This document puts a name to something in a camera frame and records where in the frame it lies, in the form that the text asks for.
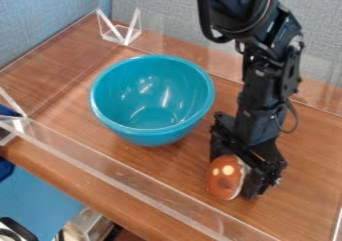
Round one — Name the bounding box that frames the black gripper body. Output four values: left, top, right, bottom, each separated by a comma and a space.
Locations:
209, 112, 287, 171

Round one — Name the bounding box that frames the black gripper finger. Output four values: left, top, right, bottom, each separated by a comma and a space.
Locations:
209, 133, 233, 161
240, 165, 281, 200

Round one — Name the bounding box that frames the brown white toy mushroom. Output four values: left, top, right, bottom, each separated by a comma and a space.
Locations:
205, 155, 247, 200

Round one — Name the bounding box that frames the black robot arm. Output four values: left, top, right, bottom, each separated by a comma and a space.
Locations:
196, 0, 304, 200

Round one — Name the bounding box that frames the blue bowl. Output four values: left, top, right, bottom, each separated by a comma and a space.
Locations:
88, 55, 214, 147

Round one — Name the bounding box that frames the clear acrylic back barrier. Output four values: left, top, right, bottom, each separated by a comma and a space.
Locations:
129, 9, 342, 116

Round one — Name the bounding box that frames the clear acrylic barrier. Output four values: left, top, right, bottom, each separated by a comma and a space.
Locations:
0, 86, 279, 241
129, 9, 342, 116

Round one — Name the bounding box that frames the clear acrylic front barrier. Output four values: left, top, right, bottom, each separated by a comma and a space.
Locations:
0, 86, 279, 241

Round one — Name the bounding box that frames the blue cloth object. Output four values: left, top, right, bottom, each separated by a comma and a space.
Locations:
0, 104, 21, 182

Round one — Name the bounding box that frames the black object bottom left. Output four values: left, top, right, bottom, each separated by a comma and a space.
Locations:
0, 217, 38, 241

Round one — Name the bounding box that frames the metal table leg bracket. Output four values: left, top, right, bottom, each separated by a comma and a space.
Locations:
53, 208, 114, 241

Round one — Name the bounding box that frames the clear acrylic corner bracket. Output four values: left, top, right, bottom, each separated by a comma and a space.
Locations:
96, 9, 141, 46

